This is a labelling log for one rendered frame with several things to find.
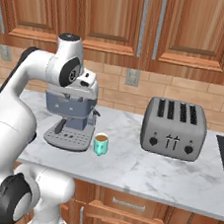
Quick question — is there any grey base cupboard handle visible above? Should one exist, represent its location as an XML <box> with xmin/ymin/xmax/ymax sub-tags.
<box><xmin>77</xmin><ymin>205</ymin><xmax>87</xmax><ymax>224</ymax></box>

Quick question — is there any grey four-slot toaster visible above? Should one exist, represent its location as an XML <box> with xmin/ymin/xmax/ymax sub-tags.
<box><xmin>136</xmin><ymin>94</ymin><xmax>211</xmax><ymax>164</ymax></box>

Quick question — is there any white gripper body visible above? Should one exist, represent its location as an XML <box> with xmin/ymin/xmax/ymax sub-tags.
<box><xmin>67</xmin><ymin>77</ymin><xmax>102</xmax><ymax>102</ymax></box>

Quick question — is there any teal mug with coffee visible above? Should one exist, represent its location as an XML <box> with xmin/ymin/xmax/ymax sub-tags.
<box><xmin>91</xmin><ymin>131</ymin><xmax>112</xmax><ymax>158</ymax></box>

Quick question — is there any wooden drawer front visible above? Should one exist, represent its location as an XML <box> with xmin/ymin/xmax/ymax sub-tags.
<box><xmin>97</xmin><ymin>186</ymin><xmax>175</xmax><ymax>224</ymax></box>

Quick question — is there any wooden wall cupboard door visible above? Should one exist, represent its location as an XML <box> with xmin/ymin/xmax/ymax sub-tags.
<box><xmin>72</xmin><ymin>0</ymin><xmax>156</xmax><ymax>71</ymax></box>
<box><xmin>0</xmin><ymin>0</ymin><xmax>83</xmax><ymax>56</ymax></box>
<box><xmin>144</xmin><ymin>0</ymin><xmax>224</xmax><ymax>86</ymax></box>

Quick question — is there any grey drawer handle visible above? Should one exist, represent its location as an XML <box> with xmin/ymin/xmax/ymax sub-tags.
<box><xmin>111</xmin><ymin>195</ymin><xmax>148</xmax><ymax>212</ymax></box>

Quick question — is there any grey wall socket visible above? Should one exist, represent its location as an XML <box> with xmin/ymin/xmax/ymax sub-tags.
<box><xmin>0</xmin><ymin>43</ymin><xmax>14</xmax><ymax>63</ymax></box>
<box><xmin>124</xmin><ymin>67</ymin><xmax>142</xmax><ymax>89</ymax></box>

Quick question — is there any grey espresso coffee machine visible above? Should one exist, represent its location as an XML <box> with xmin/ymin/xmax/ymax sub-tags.
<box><xmin>38</xmin><ymin>87</ymin><xmax>104</xmax><ymax>156</ymax></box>

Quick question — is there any grey cupboard door handle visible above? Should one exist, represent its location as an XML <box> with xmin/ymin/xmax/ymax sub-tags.
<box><xmin>0</xmin><ymin>0</ymin><xmax>11</xmax><ymax>36</ymax></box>
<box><xmin>135</xmin><ymin>0</ymin><xmax>151</xmax><ymax>59</ymax></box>
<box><xmin>151</xmin><ymin>0</ymin><xmax>169</xmax><ymax>61</ymax></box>

